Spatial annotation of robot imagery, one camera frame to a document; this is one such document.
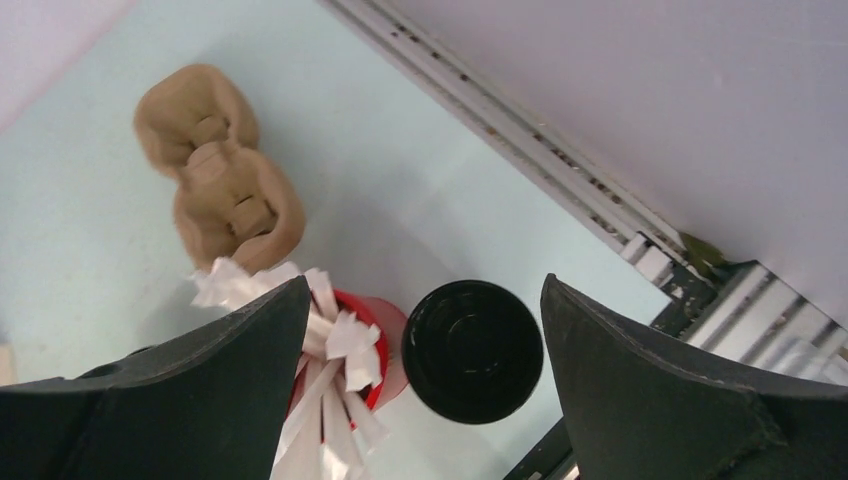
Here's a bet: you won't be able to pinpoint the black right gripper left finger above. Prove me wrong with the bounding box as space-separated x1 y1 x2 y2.
1 277 311 479

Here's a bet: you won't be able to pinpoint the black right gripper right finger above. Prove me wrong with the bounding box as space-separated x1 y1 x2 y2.
541 275 847 479

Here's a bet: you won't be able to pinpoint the black coffee cup lid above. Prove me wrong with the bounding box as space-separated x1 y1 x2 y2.
401 279 544 425

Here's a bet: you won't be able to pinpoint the red straw holder cup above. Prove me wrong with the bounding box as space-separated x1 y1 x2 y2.
280 287 406 450

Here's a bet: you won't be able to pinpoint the brown pulp cup carrier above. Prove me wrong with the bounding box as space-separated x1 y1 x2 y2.
133 64 306 274

